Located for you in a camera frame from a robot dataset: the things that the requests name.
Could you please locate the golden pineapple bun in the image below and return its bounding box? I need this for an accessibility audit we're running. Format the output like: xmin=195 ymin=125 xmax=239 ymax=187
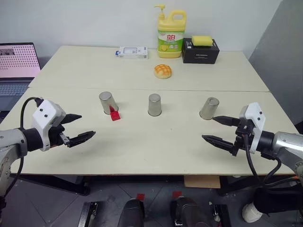
xmin=153 ymin=64 xmax=173 ymax=79

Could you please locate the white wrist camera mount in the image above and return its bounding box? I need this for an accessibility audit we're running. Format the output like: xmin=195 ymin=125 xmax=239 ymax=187
xmin=31 ymin=99 xmax=67 ymax=152
xmin=239 ymin=102 xmax=264 ymax=155

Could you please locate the yellow dish soap bottle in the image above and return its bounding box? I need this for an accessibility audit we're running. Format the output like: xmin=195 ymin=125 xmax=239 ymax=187
xmin=154 ymin=3 xmax=187 ymax=59

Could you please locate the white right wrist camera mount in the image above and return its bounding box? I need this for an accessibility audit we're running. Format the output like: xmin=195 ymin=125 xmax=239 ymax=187
xmin=239 ymin=102 xmax=264 ymax=155

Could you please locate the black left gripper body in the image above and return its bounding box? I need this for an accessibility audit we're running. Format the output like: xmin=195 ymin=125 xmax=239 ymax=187
xmin=48 ymin=123 xmax=71 ymax=148

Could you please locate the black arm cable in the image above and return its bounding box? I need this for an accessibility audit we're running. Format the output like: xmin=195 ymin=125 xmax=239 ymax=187
xmin=243 ymin=129 xmax=299 ymax=190
xmin=0 ymin=96 xmax=45 ymax=201

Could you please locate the black cardboard box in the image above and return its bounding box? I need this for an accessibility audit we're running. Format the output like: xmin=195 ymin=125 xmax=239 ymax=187
xmin=182 ymin=37 xmax=221 ymax=65

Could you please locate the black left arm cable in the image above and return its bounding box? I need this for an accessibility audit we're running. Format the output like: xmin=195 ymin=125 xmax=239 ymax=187
xmin=0 ymin=96 xmax=45 ymax=201

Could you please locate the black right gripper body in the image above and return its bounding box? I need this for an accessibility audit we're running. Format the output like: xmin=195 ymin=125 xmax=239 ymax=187
xmin=233 ymin=118 xmax=255 ymax=152

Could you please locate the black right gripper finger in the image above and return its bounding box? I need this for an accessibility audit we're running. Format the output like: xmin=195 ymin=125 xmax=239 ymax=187
xmin=212 ymin=115 xmax=241 ymax=127
xmin=201 ymin=134 xmax=238 ymax=157

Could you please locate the open laptop computer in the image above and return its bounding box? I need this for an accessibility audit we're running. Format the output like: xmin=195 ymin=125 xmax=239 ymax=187
xmin=0 ymin=42 xmax=42 ymax=112

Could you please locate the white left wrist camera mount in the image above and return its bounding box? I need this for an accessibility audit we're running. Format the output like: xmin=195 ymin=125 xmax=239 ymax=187
xmin=31 ymin=99 xmax=67 ymax=152

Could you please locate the dark rounded shape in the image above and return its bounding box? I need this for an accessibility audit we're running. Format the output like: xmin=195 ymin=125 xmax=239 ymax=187
xmin=169 ymin=195 xmax=212 ymax=227
xmin=121 ymin=198 xmax=145 ymax=227

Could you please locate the small red block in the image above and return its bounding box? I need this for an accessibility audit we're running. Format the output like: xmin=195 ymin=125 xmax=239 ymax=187
xmin=109 ymin=110 xmax=122 ymax=122

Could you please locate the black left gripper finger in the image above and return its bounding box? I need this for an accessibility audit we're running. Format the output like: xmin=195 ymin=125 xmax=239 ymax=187
xmin=61 ymin=113 xmax=83 ymax=125
xmin=68 ymin=131 xmax=97 ymax=148

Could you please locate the white shoe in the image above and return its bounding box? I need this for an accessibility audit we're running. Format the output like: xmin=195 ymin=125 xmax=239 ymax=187
xmin=241 ymin=202 xmax=264 ymax=224

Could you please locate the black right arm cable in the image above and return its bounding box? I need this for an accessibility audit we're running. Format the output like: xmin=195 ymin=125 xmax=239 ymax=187
xmin=243 ymin=129 xmax=299 ymax=190

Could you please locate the upturned steel cup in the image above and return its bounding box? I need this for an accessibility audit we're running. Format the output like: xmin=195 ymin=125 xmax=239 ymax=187
xmin=199 ymin=96 xmax=220 ymax=120
xmin=147 ymin=93 xmax=163 ymax=117
xmin=98 ymin=91 xmax=119 ymax=115

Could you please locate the black table leg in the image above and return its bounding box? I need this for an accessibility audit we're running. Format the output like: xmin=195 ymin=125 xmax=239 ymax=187
xmin=217 ymin=175 xmax=296 ymax=197
xmin=19 ymin=174 xmax=91 ymax=196

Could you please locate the black metal frame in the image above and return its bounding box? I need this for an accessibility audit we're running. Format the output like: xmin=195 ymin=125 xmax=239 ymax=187
xmin=208 ymin=200 xmax=232 ymax=227
xmin=77 ymin=201 xmax=99 ymax=227

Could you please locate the yellow sponge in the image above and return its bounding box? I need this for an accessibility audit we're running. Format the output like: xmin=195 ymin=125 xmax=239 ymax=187
xmin=191 ymin=35 xmax=214 ymax=47

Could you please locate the white flat package box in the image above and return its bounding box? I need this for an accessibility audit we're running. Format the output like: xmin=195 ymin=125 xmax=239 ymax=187
xmin=115 ymin=45 xmax=149 ymax=60

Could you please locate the black trouser leg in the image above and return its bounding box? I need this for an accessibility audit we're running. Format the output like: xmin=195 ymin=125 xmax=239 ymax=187
xmin=252 ymin=182 xmax=303 ymax=217

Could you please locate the brown cardboard piece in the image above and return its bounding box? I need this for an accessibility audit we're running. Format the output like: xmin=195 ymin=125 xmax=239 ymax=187
xmin=184 ymin=175 xmax=222 ymax=189

